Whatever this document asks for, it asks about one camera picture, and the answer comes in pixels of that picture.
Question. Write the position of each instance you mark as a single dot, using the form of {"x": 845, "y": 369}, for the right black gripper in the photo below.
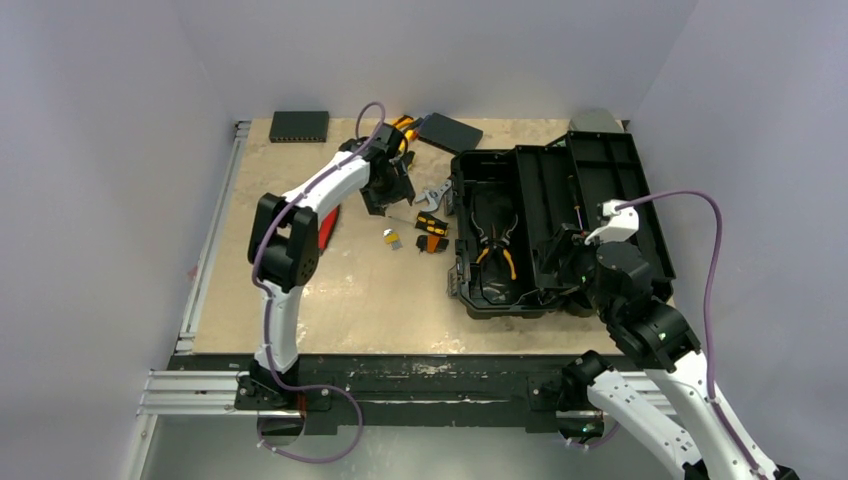
{"x": 562, "y": 247}

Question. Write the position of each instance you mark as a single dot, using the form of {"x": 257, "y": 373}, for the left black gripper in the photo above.
{"x": 401, "y": 191}

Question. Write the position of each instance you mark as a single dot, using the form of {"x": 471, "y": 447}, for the black tool box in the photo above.
{"x": 531, "y": 181}

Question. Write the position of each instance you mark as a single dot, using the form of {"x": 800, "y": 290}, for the yellow handled long pliers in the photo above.
{"x": 509, "y": 264}

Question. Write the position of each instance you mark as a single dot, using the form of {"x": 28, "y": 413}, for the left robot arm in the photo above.
{"x": 284, "y": 246}

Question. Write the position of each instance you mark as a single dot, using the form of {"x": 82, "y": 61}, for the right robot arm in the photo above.
{"x": 707, "y": 439}

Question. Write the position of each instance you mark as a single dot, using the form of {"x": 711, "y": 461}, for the yellow black screwdriver right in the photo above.
{"x": 428, "y": 223}

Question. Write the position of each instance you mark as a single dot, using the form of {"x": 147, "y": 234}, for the orange hex key holder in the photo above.
{"x": 432, "y": 244}

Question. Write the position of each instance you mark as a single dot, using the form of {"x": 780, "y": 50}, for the black flat tray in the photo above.
{"x": 448, "y": 134}

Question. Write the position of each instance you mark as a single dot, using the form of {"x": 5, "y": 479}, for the grey plastic case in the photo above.
{"x": 596, "y": 120}

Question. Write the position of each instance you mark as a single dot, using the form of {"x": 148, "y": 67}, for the adjustable wrench red handle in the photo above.
{"x": 433, "y": 197}

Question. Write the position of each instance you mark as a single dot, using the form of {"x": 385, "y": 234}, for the red handled cutter pliers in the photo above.
{"x": 327, "y": 228}

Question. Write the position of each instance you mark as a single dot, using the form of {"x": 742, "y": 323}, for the yellow handled pliers top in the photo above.
{"x": 403, "y": 121}

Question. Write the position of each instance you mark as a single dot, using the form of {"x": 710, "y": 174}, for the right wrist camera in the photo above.
{"x": 618, "y": 223}

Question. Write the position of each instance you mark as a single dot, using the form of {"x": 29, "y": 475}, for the black network switch box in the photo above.
{"x": 299, "y": 127}

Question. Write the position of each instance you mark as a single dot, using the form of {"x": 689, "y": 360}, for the aluminium frame rail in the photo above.
{"x": 399, "y": 390}

